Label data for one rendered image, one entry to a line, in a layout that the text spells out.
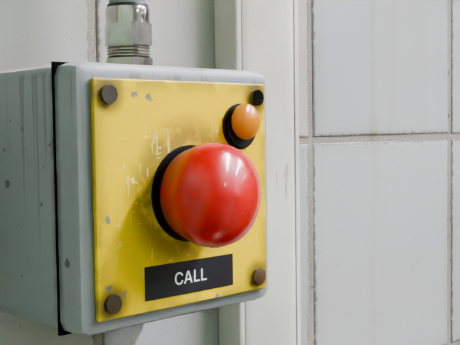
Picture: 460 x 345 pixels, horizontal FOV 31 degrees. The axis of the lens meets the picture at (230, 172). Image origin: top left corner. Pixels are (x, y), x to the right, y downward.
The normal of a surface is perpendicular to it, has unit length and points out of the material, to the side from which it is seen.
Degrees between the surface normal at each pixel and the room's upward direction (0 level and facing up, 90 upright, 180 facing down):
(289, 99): 90
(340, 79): 90
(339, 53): 90
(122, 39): 90
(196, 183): 77
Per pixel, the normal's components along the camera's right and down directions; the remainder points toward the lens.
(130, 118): 0.69, 0.03
